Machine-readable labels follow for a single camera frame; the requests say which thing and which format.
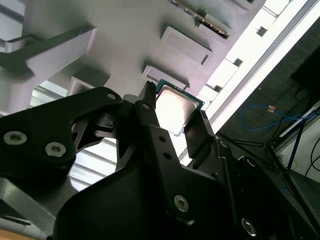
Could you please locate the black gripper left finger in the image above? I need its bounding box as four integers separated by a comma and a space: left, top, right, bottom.
0, 80, 198, 236

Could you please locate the silver CPU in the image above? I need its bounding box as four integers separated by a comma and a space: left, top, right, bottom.
154, 78, 206, 137

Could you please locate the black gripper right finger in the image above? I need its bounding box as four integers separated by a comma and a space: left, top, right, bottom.
183, 110, 311, 240

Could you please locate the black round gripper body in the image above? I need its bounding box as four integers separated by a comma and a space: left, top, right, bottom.
48, 159, 236, 240

